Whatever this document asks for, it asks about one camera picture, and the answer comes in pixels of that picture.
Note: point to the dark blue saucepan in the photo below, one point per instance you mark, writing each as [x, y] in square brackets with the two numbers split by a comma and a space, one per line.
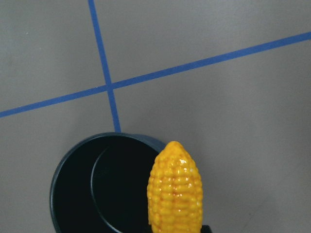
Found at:
[100, 185]

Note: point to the yellow plastic corn cob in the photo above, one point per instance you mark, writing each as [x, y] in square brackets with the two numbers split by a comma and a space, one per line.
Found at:
[175, 192]

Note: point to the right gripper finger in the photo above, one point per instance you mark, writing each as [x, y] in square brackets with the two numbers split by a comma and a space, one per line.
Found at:
[205, 229]

